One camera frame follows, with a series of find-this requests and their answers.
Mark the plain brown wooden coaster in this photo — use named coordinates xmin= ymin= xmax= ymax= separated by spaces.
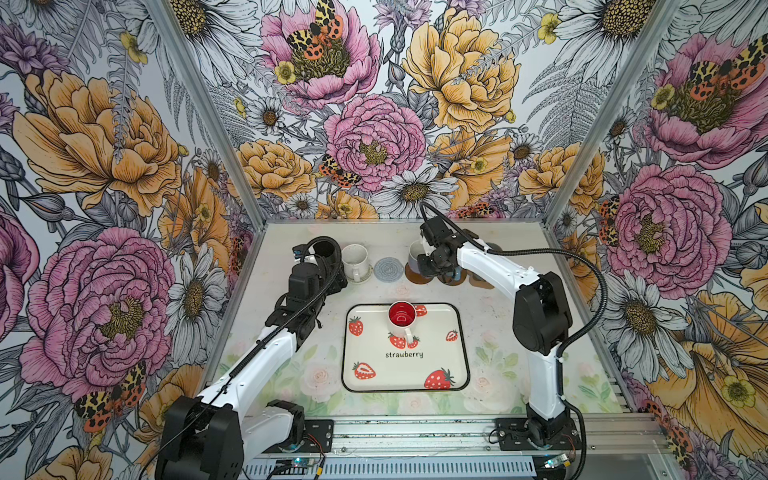
xmin=437 ymin=271 xmax=467 ymax=286

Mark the scratched dark brown wooden coaster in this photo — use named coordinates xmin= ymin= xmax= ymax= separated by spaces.
xmin=404 ymin=264 xmax=432 ymax=285

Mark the cork paw print coaster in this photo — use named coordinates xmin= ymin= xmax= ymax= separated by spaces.
xmin=467 ymin=272 xmax=494 ymax=290

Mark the grey-blue braided rope coaster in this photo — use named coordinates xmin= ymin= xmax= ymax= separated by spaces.
xmin=374 ymin=257 xmax=405 ymax=283

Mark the red interior white mug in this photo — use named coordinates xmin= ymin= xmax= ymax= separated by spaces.
xmin=387 ymin=301 xmax=417 ymax=343

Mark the white mug purple handle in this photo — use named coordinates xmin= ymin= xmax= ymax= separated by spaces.
xmin=408 ymin=240 xmax=426 ymax=276

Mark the black mug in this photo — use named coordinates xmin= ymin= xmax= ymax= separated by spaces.
xmin=312 ymin=236 xmax=348 ymax=295

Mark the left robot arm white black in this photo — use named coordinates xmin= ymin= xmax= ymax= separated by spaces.
xmin=154 ymin=255 xmax=347 ymax=479

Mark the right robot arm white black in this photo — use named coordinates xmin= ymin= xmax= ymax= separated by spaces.
xmin=417 ymin=216 xmax=573 ymax=448

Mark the white strawberry print tray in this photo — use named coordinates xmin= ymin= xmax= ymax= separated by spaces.
xmin=342 ymin=303 xmax=470 ymax=393

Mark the green circuit board left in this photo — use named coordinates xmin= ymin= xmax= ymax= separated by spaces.
xmin=273 ymin=457 xmax=322 ymax=475

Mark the green circuit board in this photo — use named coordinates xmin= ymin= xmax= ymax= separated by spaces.
xmin=542 ymin=453 xmax=571 ymax=469
xmin=273 ymin=457 xmax=322 ymax=475

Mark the green circuit board right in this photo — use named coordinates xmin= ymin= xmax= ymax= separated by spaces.
xmin=542 ymin=453 xmax=571 ymax=469

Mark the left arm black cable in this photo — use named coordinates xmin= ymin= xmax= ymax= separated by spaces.
xmin=136 ymin=235 xmax=344 ymax=480

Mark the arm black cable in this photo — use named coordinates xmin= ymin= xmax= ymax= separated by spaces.
xmin=419 ymin=202 xmax=610 ymax=480
xmin=136 ymin=235 xmax=344 ymax=480

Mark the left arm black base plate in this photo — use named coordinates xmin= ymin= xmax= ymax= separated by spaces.
xmin=265 ymin=419 xmax=335 ymax=454

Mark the aluminium corner post left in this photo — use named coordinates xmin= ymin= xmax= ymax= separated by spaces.
xmin=147 ymin=1 xmax=266 ymax=234

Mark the aluminium corner post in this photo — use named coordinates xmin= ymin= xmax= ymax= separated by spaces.
xmin=147 ymin=1 xmax=266 ymax=234
xmin=543 ymin=0 xmax=681 ymax=228

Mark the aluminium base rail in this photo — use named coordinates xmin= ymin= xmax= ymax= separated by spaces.
xmin=237 ymin=414 xmax=685 ymax=479

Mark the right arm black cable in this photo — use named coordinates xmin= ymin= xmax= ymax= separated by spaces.
xmin=419 ymin=202 xmax=610 ymax=480

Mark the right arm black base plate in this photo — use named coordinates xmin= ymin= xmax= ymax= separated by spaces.
xmin=494 ymin=417 xmax=582 ymax=451

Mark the aluminium corner post right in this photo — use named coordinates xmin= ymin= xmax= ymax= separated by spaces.
xmin=543 ymin=0 xmax=681 ymax=228

